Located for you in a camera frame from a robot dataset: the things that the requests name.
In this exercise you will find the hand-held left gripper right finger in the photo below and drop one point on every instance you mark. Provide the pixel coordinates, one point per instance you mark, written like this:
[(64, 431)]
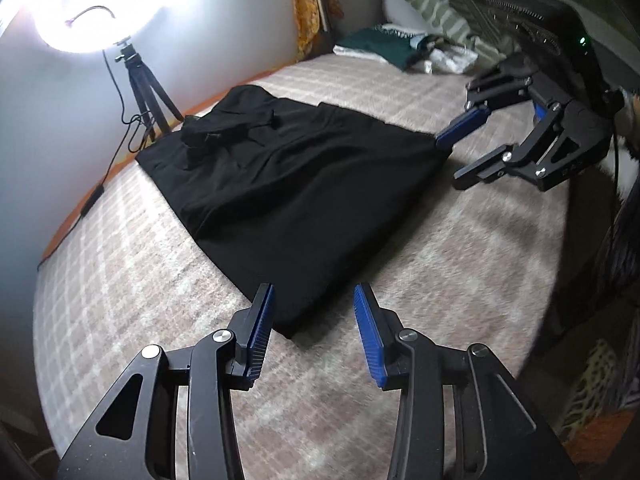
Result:
[(370, 335)]

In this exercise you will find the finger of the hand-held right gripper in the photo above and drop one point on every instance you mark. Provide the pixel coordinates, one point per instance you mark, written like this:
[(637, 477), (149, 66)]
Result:
[(462, 127), (480, 170)]

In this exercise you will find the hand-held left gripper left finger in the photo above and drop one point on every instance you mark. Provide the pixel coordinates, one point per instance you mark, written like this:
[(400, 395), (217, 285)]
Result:
[(260, 330)]

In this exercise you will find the black t-shirt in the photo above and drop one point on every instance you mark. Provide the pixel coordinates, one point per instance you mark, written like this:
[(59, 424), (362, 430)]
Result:
[(300, 185)]

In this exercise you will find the dark green garment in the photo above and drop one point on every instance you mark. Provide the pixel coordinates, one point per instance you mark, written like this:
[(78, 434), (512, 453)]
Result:
[(380, 45)]

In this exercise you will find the green patterned white pillow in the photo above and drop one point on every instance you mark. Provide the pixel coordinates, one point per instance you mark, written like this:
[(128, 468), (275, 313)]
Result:
[(430, 0)]

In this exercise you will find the bed with checked cover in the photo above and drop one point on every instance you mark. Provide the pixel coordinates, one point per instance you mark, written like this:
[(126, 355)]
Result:
[(125, 285)]

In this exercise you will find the orange patterned cloth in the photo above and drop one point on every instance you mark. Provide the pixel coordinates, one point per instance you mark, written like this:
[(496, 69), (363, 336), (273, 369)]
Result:
[(302, 15)]

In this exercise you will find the black tripod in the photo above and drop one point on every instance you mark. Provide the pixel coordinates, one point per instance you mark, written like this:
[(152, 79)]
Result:
[(145, 90)]

